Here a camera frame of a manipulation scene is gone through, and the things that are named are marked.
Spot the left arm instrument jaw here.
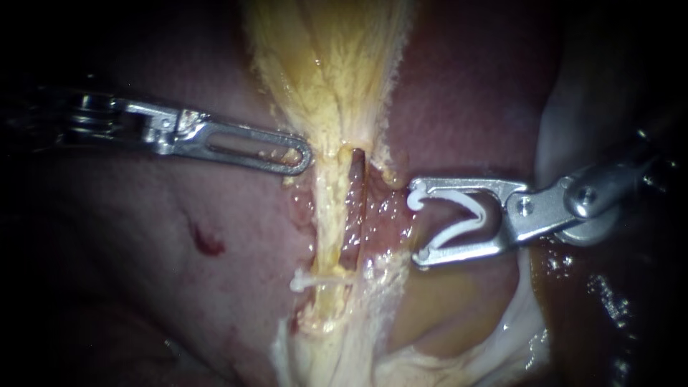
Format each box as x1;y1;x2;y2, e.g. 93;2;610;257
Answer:
173;120;315;177

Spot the right arm instrument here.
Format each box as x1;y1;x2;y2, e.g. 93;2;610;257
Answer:
506;154;661;248

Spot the right arm instrument jaw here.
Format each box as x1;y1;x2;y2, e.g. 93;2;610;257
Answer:
407;176;534;209
411;214;521;269

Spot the left arm instrument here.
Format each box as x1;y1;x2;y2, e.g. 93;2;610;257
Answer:
68;91;209;157

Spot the white clip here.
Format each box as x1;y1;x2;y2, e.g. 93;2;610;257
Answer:
406;184;488;260
289;269;357;295

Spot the gallbladder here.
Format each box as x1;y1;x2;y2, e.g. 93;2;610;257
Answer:
240;0;416;190

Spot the thin tube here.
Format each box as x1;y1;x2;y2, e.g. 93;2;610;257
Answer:
309;149;357;330

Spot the dark red liver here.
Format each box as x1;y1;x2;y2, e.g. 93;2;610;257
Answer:
32;0;646;387

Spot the pale fatty tissue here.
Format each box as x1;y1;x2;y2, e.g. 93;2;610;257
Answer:
270;248;551;387

